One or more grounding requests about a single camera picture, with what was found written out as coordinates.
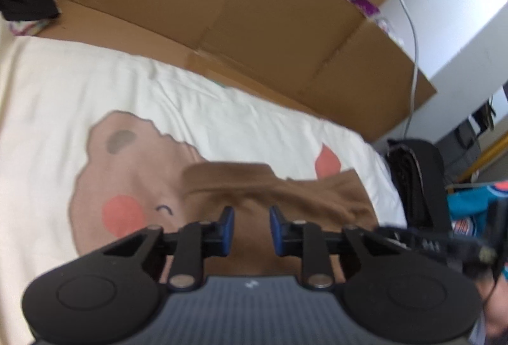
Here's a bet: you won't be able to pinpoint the brown t-shirt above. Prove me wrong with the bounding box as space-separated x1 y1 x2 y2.
180 162 379 278

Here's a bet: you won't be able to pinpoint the teal cartoon print blanket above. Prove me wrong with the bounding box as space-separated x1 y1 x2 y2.
446 180 508 238

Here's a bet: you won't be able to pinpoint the grey bag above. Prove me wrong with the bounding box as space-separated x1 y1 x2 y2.
444 118 483 181

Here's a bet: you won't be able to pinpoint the white power cable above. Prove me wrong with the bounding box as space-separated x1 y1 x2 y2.
379 0 419 141

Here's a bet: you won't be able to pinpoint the cream bear print bed sheet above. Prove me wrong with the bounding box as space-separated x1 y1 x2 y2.
0 17 409 345

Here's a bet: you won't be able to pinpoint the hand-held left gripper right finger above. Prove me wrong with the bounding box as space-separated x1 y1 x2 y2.
269 205 393 288

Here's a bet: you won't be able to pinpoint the flattened cardboard sheet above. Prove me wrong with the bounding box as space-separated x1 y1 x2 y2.
24 0 437 143

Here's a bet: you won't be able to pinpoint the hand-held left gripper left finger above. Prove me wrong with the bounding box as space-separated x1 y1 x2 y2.
101 205 236 290

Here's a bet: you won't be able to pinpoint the person's right hand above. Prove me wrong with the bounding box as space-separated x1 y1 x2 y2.
474 274 508 338

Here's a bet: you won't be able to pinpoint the yellow pole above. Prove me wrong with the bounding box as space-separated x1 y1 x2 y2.
462 131 508 177

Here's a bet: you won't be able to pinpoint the black folded clothes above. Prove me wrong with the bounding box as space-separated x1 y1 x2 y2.
385 138 451 234

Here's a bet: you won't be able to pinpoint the purple and white refill pouch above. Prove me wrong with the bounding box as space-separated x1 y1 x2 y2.
344 0 405 48

